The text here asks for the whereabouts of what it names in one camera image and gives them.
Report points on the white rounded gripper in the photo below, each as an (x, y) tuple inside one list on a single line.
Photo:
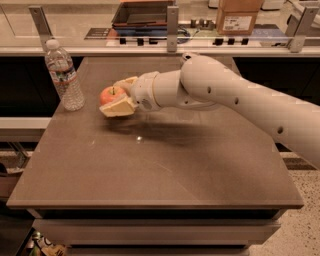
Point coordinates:
[(142, 89)]

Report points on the red apple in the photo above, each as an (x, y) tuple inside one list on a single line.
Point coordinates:
[(110, 94)]

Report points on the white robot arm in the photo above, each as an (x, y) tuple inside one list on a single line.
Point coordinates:
[(203, 83)]

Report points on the clear plastic water bottle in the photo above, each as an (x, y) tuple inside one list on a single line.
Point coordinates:
[(64, 76)]

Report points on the white green soda can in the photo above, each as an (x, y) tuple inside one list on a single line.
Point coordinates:
[(186, 56)]

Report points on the dark metal tray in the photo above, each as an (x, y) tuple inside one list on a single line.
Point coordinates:
[(142, 13)]

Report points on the brown cardboard box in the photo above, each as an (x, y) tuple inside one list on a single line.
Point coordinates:
[(237, 17)]

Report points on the brown table drawer cabinet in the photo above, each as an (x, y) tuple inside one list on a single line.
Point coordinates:
[(157, 237)]

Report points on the middle metal bracket post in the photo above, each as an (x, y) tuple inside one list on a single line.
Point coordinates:
[(172, 27)]

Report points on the metal bracket post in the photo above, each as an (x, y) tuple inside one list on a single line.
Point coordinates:
[(297, 28), (172, 27), (41, 25)]

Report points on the left metal bracket post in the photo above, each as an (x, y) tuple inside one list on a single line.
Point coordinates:
[(41, 25)]

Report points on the right metal bracket post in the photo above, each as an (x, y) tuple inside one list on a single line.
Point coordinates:
[(297, 28)]

